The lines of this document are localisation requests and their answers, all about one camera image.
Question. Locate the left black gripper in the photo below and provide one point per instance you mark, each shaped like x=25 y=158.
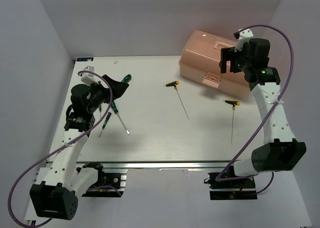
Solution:
x=118 y=88

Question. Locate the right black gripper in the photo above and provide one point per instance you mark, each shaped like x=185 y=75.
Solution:
x=227 y=54

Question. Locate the large green screwdriver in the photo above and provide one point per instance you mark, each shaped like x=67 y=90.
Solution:
x=127 y=78

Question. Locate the green flathead screwdriver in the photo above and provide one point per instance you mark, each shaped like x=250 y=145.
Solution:
x=116 y=111

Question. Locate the pink plastic toolbox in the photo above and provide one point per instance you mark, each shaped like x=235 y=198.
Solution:
x=200 y=60

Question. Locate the small green precision screwdriver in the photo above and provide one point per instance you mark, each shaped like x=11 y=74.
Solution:
x=105 y=123

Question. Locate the yellow T-handle hex key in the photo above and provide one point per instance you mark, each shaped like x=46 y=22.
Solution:
x=234 y=104
x=175 y=84

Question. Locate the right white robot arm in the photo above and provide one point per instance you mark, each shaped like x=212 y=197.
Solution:
x=280 y=150

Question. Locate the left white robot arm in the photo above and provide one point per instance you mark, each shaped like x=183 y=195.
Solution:
x=56 y=197

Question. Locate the blue label sticker left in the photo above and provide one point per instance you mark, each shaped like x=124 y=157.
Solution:
x=84 y=59

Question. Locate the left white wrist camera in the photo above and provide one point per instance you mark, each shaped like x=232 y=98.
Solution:
x=87 y=74

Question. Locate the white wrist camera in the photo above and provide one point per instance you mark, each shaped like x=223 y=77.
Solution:
x=242 y=37
x=87 y=74

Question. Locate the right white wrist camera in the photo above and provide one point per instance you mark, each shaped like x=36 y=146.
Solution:
x=242 y=37

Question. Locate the aluminium table rail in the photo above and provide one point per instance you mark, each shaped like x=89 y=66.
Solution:
x=164 y=165

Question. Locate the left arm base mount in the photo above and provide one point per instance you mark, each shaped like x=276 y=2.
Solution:
x=108 y=184

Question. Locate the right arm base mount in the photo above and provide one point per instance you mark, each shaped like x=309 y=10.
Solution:
x=234 y=190

